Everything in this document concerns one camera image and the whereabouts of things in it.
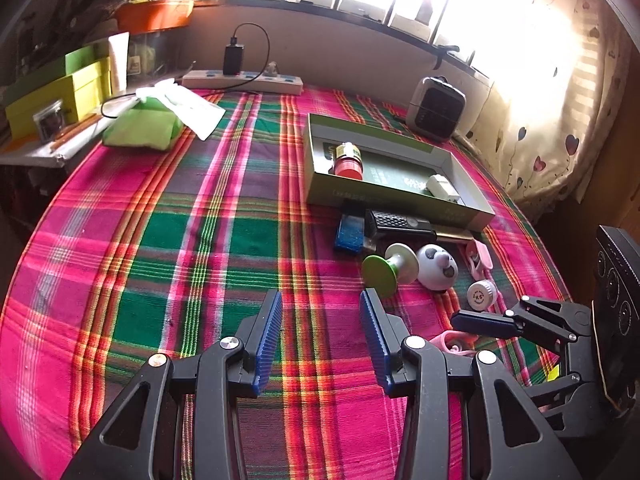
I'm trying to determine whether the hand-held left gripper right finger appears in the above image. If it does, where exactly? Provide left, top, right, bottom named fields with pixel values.
left=359, top=287, right=583, bottom=480

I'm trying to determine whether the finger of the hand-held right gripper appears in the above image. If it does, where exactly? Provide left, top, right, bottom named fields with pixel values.
left=530, top=375, right=601, bottom=438
left=451, top=297, right=593, bottom=353

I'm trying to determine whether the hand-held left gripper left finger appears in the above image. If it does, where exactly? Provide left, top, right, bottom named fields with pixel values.
left=60, top=288, right=284, bottom=480

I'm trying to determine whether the pink plastic holder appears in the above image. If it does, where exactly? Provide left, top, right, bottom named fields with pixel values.
left=430, top=331, right=476, bottom=358

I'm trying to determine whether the pink white clip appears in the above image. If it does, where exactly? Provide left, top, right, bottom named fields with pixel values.
left=465, top=240, right=493, bottom=277

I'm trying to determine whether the green and white spool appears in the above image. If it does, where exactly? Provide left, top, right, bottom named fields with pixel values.
left=361, top=242, right=418, bottom=291

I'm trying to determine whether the white panda toy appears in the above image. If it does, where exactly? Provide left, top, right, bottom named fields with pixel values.
left=416, top=244, right=458, bottom=291

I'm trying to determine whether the blue case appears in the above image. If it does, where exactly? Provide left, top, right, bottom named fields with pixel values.
left=334, top=211, right=368, bottom=252

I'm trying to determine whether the beige flat box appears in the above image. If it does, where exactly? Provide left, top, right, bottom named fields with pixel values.
left=434, top=227, right=476, bottom=244

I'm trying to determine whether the black rectangular device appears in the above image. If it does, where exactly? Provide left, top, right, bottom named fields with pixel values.
left=364, top=208, right=436, bottom=253

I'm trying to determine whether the pink green plaid blanket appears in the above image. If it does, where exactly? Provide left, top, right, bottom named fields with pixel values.
left=0, top=85, right=576, bottom=480

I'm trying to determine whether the white charger adapter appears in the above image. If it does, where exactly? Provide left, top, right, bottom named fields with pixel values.
left=424, top=174, right=460, bottom=201

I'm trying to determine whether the cream heart print curtain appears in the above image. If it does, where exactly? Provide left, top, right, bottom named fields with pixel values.
left=465, top=0, right=640, bottom=213

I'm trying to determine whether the red cap bottle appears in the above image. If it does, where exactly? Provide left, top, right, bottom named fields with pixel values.
left=330, top=142, right=363, bottom=180

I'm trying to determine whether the grey small heater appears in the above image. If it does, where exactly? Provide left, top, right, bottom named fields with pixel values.
left=405, top=76, right=467, bottom=138

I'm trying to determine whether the white paper sheet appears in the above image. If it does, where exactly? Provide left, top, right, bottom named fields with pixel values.
left=137, top=80, right=227, bottom=141

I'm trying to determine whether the green tissue pack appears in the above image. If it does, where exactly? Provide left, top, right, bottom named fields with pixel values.
left=102, top=87, right=183, bottom=152

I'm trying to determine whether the white power strip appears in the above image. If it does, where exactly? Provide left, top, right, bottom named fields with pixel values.
left=181, top=70, right=304, bottom=95

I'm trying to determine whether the black hook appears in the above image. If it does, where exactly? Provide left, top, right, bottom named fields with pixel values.
left=432, top=45, right=461, bottom=68

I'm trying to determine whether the white side table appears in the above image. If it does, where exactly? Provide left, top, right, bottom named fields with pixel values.
left=0, top=110, right=106, bottom=167

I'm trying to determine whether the glass tank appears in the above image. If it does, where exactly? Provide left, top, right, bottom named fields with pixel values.
left=127, top=30, right=191, bottom=78

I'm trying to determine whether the small clear plastic box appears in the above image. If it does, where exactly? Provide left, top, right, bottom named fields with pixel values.
left=34, top=100, right=66, bottom=138

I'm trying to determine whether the white tube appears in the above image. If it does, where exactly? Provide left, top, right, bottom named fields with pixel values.
left=107, top=32, right=130, bottom=93

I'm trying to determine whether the green yellow cardboard box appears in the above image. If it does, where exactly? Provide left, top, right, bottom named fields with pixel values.
left=4, top=45, right=113, bottom=138

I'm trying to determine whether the orange planter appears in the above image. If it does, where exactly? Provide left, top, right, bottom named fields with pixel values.
left=116, top=0, right=195, bottom=33

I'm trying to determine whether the black charger with cable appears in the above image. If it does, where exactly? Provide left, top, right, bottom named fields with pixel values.
left=100, top=22, right=271, bottom=118

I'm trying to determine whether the window frame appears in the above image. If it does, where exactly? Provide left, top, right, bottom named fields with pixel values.
left=200, top=0, right=541, bottom=76

